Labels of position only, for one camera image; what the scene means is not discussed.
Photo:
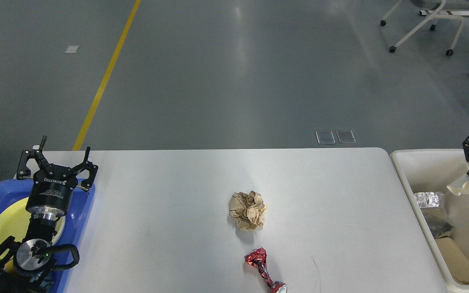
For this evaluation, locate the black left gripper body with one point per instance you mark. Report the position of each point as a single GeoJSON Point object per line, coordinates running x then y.
{"type": "Point", "coordinates": [51, 195]}

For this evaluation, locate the yellow plastic plate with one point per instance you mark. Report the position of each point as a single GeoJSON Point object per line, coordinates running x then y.
{"type": "Point", "coordinates": [14, 221]}

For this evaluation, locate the brown paper bag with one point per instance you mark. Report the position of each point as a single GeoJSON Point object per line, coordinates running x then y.
{"type": "Point", "coordinates": [456, 261]}

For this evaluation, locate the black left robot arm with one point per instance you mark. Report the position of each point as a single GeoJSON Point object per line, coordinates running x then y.
{"type": "Point", "coordinates": [26, 265]}

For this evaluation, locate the white plate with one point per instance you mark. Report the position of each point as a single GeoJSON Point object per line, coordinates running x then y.
{"type": "Point", "coordinates": [59, 228]}

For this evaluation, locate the beige plastic bin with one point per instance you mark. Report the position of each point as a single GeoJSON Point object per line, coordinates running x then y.
{"type": "Point", "coordinates": [432, 170]}

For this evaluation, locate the white rolling chair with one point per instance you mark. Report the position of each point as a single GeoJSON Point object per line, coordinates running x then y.
{"type": "Point", "coordinates": [437, 9]}

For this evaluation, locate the crumpled brown paper ball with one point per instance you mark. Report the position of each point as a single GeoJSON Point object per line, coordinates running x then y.
{"type": "Point", "coordinates": [247, 210]}

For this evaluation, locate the red foil wrapper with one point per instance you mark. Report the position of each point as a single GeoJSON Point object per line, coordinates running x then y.
{"type": "Point", "coordinates": [257, 258]}

